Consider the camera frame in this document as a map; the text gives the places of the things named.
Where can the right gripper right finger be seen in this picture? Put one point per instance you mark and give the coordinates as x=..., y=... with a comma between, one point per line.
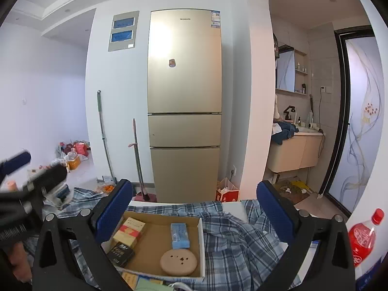
x=331, y=267

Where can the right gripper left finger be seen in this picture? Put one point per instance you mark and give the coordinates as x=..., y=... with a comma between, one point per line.
x=55, y=267

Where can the black cigarette box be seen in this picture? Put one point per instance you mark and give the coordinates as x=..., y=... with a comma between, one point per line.
x=120, y=254

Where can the red yellow cigarette box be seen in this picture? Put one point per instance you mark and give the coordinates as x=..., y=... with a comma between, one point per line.
x=129, y=232

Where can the yellow gold cigarette box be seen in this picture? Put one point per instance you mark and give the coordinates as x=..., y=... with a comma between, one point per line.
x=131, y=279

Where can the green paper card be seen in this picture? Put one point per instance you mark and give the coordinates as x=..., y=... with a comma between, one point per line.
x=146, y=285

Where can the round tan face cushion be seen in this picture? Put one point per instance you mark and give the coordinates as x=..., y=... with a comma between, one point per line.
x=178, y=262

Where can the blue tissue pack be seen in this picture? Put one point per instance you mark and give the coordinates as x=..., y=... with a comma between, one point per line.
x=180, y=237

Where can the person's left hand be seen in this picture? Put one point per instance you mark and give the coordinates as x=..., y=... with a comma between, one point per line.
x=19, y=260

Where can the red cola bottle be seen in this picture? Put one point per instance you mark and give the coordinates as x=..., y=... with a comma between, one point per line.
x=362, y=237

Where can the orange oil bottle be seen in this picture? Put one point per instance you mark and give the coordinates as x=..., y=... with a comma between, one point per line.
x=73, y=160

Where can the blue plaid cloth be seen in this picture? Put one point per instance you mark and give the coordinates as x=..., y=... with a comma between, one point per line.
x=239, y=253

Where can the cardboard box tray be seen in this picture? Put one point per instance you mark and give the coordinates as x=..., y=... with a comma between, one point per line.
x=156, y=240

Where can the floor clutter bags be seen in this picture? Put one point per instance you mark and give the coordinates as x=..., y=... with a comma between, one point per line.
x=80, y=147

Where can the frosted glass door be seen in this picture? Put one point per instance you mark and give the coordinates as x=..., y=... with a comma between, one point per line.
x=359, y=119

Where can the beige bathroom vanity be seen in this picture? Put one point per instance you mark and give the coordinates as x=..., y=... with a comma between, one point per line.
x=299, y=152

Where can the red cardboard box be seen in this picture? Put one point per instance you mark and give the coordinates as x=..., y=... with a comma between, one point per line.
x=226, y=191

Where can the dark blue clothes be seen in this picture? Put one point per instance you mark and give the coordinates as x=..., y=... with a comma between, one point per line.
x=283, y=130

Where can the bathroom mirror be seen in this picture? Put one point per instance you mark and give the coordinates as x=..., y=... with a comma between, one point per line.
x=285, y=71

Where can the fridge magnet sticker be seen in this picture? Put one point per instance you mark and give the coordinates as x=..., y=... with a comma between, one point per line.
x=172, y=63

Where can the gold refrigerator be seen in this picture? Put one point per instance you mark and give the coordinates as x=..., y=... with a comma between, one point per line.
x=185, y=103

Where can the wall electrical panel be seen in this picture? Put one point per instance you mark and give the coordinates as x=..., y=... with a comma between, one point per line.
x=123, y=31

